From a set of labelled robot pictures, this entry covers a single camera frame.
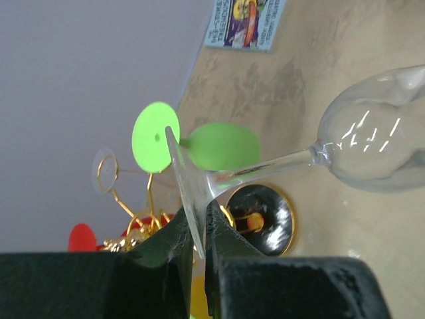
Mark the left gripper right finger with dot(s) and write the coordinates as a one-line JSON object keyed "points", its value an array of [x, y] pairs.
{"points": [[240, 282]]}

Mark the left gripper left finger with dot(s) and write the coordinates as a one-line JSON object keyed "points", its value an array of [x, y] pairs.
{"points": [[153, 280]]}

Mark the orange wine glass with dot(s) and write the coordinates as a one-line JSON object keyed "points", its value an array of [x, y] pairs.
{"points": [[199, 307]]}

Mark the red wine glass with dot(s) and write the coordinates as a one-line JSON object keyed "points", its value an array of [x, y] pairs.
{"points": [[83, 239]]}

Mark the clear wine glass front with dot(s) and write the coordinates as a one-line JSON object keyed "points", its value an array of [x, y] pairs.
{"points": [[106, 171]]}

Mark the clear wine glass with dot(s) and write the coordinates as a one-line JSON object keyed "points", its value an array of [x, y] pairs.
{"points": [[371, 137], [106, 171]]}

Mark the green wine glass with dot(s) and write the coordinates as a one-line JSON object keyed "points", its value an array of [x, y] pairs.
{"points": [[213, 146]]}

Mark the clear wine glass back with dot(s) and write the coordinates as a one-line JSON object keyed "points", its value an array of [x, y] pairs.
{"points": [[371, 137]]}

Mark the blue treehouse book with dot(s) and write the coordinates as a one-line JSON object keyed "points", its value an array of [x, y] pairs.
{"points": [[244, 24]]}

